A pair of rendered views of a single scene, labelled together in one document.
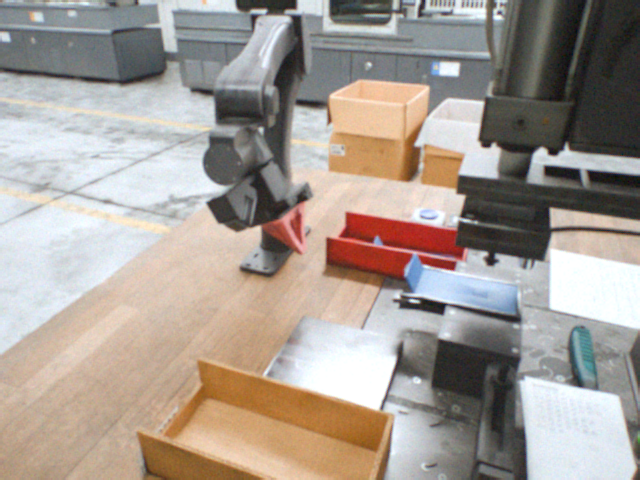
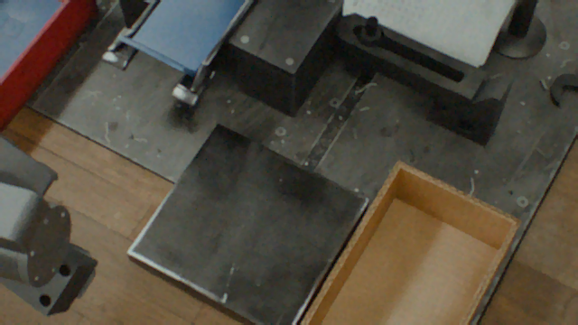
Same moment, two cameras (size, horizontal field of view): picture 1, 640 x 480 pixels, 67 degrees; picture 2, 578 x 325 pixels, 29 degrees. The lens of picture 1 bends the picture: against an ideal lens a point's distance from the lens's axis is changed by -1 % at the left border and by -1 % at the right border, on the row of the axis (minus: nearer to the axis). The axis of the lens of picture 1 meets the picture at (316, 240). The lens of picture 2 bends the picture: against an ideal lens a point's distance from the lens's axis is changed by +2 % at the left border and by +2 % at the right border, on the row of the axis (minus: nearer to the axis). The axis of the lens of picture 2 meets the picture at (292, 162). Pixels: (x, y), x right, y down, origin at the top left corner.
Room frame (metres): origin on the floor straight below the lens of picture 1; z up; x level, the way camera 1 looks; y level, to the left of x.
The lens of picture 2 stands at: (0.39, 0.39, 1.85)
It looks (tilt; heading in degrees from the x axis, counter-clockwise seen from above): 62 degrees down; 279
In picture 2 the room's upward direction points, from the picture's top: straight up
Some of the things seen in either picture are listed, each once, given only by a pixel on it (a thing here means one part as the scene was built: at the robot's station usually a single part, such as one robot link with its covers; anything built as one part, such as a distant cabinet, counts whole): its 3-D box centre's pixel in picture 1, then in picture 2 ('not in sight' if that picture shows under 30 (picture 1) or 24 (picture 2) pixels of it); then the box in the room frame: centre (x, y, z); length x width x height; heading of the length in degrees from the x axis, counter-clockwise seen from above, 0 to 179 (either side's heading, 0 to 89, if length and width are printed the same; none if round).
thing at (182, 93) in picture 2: (419, 300); (203, 71); (0.56, -0.15, 0.98); 0.07 x 0.02 x 0.01; 69
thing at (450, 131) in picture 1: (474, 151); not in sight; (2.91, -0.99, 0.40); 0.69 x 0.60 x 0.50; 155
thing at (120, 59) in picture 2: not in sight; (135, 36); (0.63, -0.17, 0.98); 0.07 x 0.02 x 0.01; 69
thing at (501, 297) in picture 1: (461, 282); (195, 3); (0.58, -0.21, 1.00); 0.15 x 0.07 x 0.03; 69
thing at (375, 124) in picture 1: (376, 135); not in sight; (3.12, -0.40, 0.43); 0.59 x 0.54 x 0.58; 155
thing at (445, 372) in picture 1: (479, 328); (232, 20); (0.55, -0.24, 0.94); 0.20 x 0.10 x 0.07; 159
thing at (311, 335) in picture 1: (333, 369); (250, 229); (0.49, -0.02, 0.91); 0.17 x 0.16 x 0.02; 159
